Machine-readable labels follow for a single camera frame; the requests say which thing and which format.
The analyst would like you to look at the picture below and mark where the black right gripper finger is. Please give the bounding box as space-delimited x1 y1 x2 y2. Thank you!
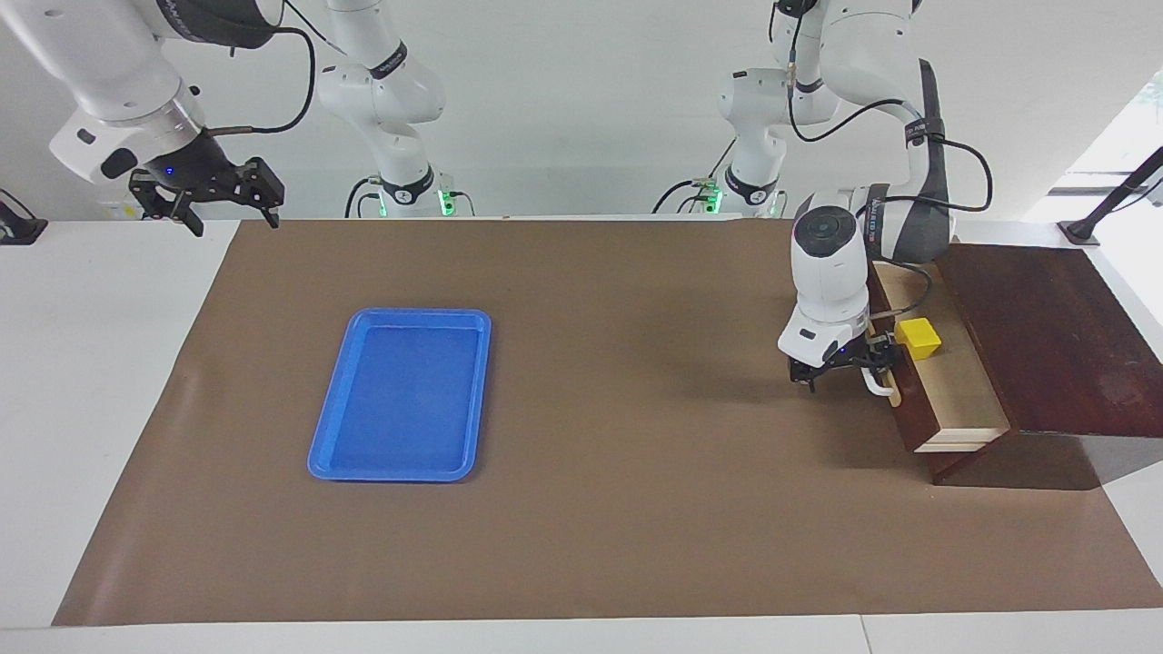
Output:
129 173 205 237
234 157 285 228

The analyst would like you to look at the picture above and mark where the yellow cube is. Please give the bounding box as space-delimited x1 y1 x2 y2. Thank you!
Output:
895 318 943 362

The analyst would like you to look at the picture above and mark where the wooden drawer with white handle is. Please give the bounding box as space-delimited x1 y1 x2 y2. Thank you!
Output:
861 259 1011 453

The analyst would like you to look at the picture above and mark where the dark wooden cabinet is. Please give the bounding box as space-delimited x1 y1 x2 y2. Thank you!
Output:
927 243 1163 491

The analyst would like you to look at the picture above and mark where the brown table mat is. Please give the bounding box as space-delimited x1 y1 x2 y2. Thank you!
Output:
52 218 1163 628

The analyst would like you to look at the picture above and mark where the blue plastic tray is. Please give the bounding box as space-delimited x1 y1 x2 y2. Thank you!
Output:
307 308 492 482

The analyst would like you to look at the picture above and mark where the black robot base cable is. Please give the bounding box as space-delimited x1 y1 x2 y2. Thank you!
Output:
345 175 383 219
652 136 737 216

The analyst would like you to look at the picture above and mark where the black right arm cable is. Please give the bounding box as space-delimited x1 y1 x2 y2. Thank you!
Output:
204 25 318 137

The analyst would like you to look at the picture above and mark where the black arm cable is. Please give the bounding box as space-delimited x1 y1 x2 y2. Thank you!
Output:
204 25 318 137
786 0 993 319

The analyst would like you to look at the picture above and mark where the black clamp mount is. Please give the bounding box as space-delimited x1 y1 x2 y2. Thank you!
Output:
0 188 48 246

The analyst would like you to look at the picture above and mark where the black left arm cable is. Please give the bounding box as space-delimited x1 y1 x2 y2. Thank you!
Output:
786 0 993 319

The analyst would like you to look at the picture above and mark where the black camera stand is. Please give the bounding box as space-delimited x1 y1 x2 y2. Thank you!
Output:
1059 145 1163 248

